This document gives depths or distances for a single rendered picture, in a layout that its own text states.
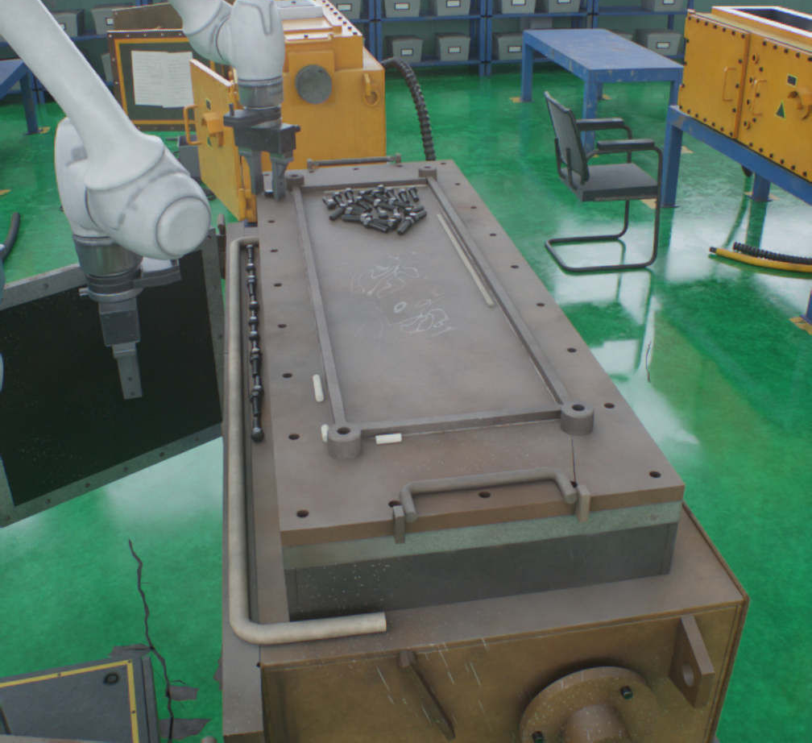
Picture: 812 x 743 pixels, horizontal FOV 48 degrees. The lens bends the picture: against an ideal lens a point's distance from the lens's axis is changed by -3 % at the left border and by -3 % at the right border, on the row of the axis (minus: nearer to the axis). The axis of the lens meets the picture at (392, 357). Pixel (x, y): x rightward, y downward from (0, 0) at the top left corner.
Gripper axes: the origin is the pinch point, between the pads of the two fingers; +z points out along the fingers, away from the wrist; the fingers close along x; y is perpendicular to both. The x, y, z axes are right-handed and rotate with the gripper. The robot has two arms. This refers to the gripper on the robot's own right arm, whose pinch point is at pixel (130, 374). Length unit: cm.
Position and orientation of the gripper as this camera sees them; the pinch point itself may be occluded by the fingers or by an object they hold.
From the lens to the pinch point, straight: 139.1
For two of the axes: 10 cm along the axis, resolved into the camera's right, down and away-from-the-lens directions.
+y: -9.6, 1.5, -2.4
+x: 2.8, 4.5, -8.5
